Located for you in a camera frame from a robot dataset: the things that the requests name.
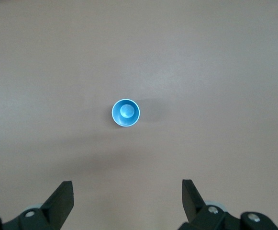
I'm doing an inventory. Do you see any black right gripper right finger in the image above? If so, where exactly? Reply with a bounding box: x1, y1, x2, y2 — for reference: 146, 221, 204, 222
179, 179, 242, 230

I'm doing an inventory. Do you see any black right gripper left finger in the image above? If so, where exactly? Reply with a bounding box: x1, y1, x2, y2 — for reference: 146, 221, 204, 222
2, 181, 75, 230

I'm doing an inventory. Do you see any blue plastic cup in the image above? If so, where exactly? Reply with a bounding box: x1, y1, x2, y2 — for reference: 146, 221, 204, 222
111, 98, 141, 127

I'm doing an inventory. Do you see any brown table cover mat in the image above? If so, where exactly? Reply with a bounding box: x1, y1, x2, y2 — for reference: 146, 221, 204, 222
0, 0, 278, 230

